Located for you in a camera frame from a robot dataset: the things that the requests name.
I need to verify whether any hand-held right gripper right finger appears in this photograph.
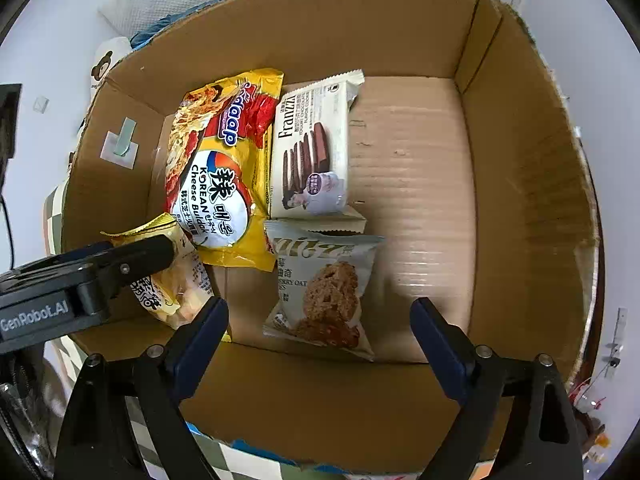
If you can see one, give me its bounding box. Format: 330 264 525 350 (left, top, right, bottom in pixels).
409 297 587 480

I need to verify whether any dark object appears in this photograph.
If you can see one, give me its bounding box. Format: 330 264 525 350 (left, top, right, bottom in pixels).
0 352 57 476

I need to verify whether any black cable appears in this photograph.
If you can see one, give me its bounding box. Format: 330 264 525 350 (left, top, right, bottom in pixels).
0 192 16 271

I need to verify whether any white wall hook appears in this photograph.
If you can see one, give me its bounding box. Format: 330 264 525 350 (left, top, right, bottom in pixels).
602 307 628 378

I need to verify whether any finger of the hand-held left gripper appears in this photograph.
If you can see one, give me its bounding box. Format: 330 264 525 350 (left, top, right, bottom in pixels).
0 234 178 317

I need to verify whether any white chocolate cookie packet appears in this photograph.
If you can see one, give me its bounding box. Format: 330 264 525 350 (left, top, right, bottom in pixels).
267 71 368 233

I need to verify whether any black monitor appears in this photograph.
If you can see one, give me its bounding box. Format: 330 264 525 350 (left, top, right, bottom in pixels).
0 84 23 173

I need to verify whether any yellow instant noodle packet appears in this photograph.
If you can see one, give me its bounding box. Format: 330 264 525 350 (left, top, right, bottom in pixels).
165 67 285 273

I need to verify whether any green white checkered tablecloth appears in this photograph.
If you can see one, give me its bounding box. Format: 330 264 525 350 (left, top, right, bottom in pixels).
42 180 506 480

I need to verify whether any grey oat cookie packet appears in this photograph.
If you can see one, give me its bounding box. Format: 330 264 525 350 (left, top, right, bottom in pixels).
262 220 386 361

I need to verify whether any small yellow snack packet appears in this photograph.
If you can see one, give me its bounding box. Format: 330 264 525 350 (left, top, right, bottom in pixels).
100 212 217 331

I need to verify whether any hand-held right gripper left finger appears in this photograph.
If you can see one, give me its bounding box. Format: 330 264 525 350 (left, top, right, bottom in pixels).
55 297 231 480

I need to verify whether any red white clutter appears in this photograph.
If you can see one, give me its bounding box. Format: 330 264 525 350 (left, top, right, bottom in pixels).
567 372 613 453

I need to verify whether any blue cloth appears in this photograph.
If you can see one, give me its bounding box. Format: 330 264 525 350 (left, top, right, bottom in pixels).
131 0 231 52

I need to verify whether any white bear print cushion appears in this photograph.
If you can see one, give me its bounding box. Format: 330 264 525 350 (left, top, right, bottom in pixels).
86 37 134 95

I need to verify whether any printed cardboard box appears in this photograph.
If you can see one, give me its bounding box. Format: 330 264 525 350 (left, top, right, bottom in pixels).
60 0 601 476

